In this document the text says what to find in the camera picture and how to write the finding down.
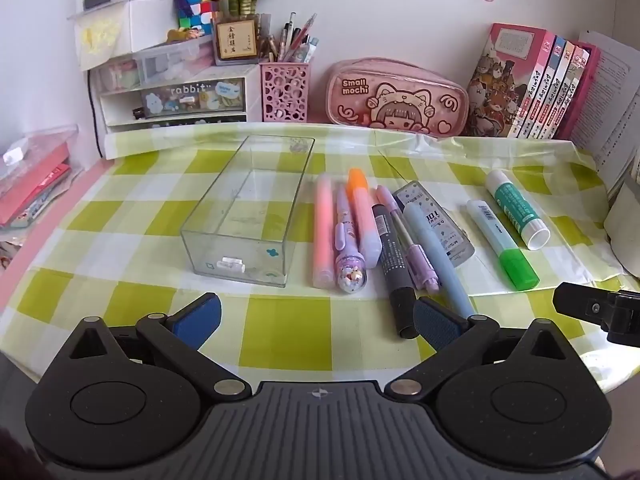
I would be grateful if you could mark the purple mechanical pencil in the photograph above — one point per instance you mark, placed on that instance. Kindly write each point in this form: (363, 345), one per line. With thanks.
(422, 265)

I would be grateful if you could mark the colourful puzzle cubes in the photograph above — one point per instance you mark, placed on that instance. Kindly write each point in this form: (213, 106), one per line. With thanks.
(197, 2)

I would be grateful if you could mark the green cap highlighter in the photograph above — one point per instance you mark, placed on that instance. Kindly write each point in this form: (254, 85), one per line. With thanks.
(492, 232)

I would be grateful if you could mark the pink pen holder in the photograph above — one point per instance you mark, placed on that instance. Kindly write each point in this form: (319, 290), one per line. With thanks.
(285, 92)

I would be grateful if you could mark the clear box of tape rolls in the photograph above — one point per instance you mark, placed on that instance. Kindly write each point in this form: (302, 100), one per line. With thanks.
(117, 75)

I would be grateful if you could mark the bunch of pens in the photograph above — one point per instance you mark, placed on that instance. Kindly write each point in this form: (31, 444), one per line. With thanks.
(292, 40)

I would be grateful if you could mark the orange highlighter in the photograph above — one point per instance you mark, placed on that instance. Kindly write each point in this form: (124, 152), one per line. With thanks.
(365, 220)

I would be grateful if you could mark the purple pen with glitter cap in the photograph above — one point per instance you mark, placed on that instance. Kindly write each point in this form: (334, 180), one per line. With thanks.
(350, 255)

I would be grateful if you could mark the clear lidded storage box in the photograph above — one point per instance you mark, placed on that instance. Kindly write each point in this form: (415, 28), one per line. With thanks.
(172, 62)

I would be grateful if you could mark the glue stick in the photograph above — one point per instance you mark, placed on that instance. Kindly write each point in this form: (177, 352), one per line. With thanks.
(515, 205)

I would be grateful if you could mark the clear plastic box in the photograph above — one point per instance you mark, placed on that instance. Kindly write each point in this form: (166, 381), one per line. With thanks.
(250, 210)

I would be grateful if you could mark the pink pencil case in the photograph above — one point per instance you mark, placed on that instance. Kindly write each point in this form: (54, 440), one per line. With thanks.
(395, 97)

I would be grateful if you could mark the clear sheet with yellow print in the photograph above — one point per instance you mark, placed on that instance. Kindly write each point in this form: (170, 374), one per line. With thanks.
(97, 40)

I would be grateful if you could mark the pink highlighter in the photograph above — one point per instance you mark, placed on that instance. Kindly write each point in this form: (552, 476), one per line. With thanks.
(323, 230)

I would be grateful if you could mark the black marker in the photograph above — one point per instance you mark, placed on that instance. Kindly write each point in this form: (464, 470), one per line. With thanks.
(395, 270)

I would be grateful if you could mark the small white block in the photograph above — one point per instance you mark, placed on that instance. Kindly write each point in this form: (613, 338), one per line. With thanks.
(14, 156)

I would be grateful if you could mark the open book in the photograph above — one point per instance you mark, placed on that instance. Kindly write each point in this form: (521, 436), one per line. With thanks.
(610, 110)

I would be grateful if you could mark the glass vase with label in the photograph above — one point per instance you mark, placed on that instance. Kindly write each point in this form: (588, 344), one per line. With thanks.
(236, 40)

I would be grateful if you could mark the green checkered tablecloth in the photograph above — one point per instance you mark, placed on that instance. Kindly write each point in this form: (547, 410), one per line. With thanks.
(285, 325)

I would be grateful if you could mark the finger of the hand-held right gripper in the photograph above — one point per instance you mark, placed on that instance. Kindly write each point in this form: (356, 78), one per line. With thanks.
(585, 305)

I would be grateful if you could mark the small yellow figurine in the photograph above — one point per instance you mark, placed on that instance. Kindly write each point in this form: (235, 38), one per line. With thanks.
(187, 35)

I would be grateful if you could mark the pink boxed book set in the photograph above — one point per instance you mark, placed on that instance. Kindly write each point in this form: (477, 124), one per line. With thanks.
(520, 85)

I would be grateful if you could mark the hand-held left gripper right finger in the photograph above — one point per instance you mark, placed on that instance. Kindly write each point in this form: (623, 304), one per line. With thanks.
(440, 325)

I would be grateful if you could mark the black binder clip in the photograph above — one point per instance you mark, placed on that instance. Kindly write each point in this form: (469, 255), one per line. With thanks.
(138, 112)

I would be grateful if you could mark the white box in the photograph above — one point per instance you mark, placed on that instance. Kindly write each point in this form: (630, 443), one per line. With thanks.
(145, 22)

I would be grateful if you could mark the clear case with pink books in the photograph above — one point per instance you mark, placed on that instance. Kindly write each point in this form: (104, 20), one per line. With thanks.
(35, 185)

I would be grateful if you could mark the pencil lead case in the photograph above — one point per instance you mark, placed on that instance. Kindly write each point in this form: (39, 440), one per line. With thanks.
(447, 227)

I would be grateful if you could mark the light blue pen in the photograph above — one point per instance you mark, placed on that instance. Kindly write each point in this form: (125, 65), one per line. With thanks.
(442, 262)

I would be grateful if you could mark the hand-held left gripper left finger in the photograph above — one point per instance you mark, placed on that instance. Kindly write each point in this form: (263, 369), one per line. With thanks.
(197, 322)

